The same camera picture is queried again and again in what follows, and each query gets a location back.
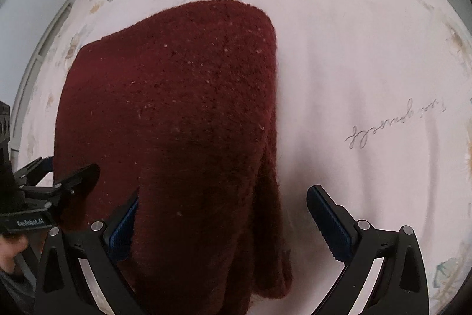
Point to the dark red knit sweater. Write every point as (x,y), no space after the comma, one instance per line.
(180,108)

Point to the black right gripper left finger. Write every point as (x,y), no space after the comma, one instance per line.
(120,227)

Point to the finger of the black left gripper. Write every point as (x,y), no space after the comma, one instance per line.
(34,172)
(77,186)

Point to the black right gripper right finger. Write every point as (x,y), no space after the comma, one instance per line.
(334,222)

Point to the person's left hand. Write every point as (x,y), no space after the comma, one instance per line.
(10,247)

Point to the white radiator cover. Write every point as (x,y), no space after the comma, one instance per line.
(29,77)

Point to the pink floral bed cover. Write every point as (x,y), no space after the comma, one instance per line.
(374,104)

